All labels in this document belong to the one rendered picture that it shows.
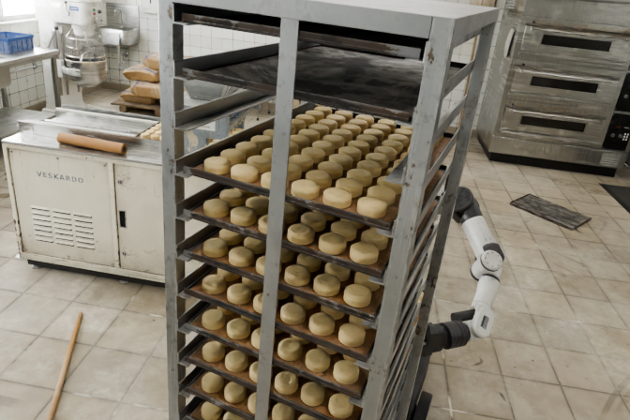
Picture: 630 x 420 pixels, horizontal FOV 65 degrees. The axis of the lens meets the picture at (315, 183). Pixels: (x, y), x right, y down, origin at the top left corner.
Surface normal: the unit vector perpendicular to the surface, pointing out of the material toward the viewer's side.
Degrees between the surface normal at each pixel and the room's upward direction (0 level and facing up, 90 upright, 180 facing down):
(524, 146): 92
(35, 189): 90
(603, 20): 90
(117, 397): 0
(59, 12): 90
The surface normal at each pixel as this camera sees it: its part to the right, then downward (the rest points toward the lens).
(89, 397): 0.10, -0.92
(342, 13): -0.40, 0.32
